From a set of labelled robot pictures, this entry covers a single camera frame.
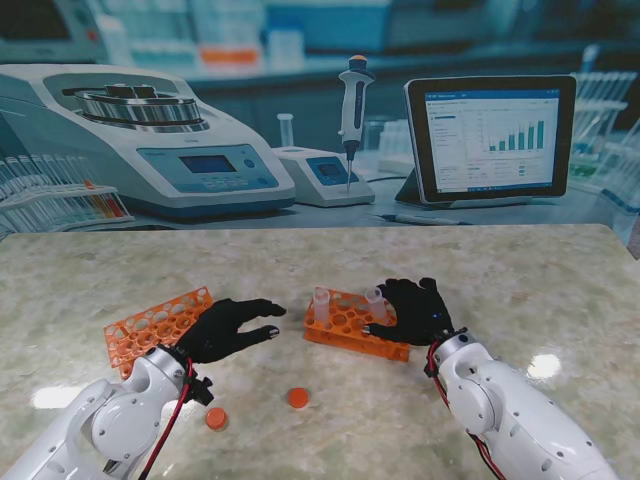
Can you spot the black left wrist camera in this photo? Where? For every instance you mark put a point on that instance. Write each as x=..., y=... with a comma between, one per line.
x=202, y=390

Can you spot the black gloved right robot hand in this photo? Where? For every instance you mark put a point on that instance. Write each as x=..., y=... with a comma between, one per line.
x=420, y=315

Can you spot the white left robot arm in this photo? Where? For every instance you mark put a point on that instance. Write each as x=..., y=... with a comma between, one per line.
x=115, y=420

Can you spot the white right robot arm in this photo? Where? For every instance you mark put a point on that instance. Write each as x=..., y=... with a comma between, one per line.
x=505, y=410

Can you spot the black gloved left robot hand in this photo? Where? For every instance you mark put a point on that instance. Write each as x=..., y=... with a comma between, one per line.
x=215, y=335

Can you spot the orange test tube rack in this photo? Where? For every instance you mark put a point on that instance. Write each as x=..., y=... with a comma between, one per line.
x=150, y=330
x=345, y=325

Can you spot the clear plastic test tube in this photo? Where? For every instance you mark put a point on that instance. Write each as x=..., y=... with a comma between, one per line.
x=375, y=302
x=321, y=310

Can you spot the printed laboratory backdrop poster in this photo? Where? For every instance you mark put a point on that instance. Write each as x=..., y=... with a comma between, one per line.
x=320, y=125

